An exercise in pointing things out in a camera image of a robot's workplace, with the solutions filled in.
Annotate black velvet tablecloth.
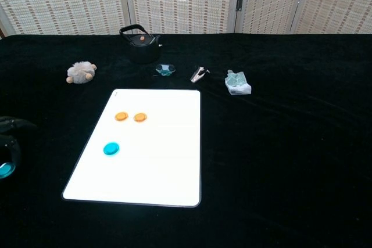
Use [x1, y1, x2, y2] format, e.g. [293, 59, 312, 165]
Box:
[0, 33, 372, 248]

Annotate white rectangular board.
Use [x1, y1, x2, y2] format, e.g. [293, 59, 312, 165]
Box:
[61, 88, 202, 209]

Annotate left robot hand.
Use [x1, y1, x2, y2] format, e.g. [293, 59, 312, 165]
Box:
[0, 116, 38, 173]

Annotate black teapot with handle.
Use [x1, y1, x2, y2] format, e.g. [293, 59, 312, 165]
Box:
[119, 24, 162, 64]

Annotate silver metal clip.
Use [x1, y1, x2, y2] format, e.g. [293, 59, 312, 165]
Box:
[189, 66, 210, 84]

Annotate grey plush sheep toy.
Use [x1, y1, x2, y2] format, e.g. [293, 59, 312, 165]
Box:
[66, 61, 98, 84]

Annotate cyan disc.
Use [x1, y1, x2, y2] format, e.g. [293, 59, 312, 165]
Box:
[103, 142, 120, 157]
[0, 162, 16, 179]

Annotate green white plastic packet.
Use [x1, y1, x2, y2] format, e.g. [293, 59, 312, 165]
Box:
[224, 69, 252, 96]

